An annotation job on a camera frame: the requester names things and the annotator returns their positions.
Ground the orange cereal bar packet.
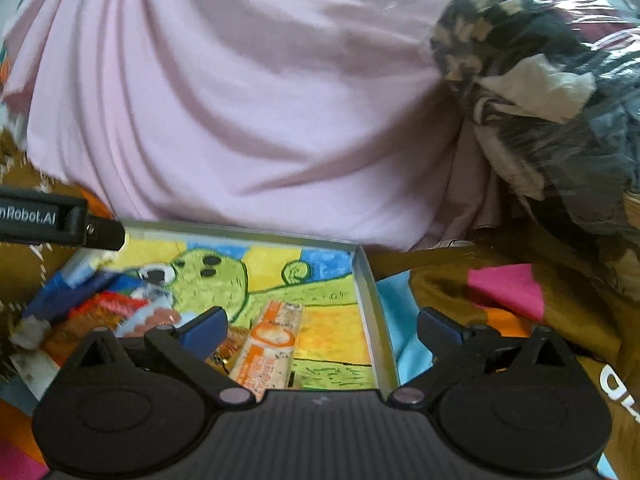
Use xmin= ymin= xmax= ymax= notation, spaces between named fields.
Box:
xmin=227 ymin=301 xmax=304 ymax=393

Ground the pink cloth sheet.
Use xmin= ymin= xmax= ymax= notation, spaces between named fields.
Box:
xmin=0 ymin=0 xmax=501 ymax=253

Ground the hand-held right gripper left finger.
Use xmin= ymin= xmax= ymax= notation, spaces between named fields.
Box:
xmin=70 ymin=306 xmax=256 ymax=406

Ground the gold snack packet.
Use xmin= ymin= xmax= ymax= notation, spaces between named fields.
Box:
xmin=207 ymin=327 xmax=248 ymax=373

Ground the clear plastic bag of clothes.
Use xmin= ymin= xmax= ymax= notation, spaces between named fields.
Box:
xmin=430 ymin=0 xmax=640 ymax=301

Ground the red packet with pink dots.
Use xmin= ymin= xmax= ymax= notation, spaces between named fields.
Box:
xmin=45 ymin=290 xmax=151 ymax=361

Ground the grey shallow cardboard box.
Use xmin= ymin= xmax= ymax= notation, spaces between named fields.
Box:
xmin=107 ymin=217 xmax=401 ymax=392

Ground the colourful crayon drawing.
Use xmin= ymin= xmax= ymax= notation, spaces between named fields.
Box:
xmin=115 ymin=239 xmax=373 ymax=391

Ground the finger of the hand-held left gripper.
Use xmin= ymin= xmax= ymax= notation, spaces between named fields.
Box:
xmin=83 ymin=215 xmax=127 ymax=252

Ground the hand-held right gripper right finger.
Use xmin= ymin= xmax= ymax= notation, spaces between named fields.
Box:
xmin=387 ymin=307 xmax=576 ymax=406

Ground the colourful cartoon printed blanket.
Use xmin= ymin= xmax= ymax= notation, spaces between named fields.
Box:
xmin=0 ymin=247 xmax=640 ymax=480

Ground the white packet with red dots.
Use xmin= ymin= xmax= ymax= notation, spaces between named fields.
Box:
xmin=115 ymin=305 xmax=183 ymax=339

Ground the long blue snack packet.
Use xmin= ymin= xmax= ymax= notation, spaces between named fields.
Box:
xmin=11 ymin=252 xmax=121 ymax=350

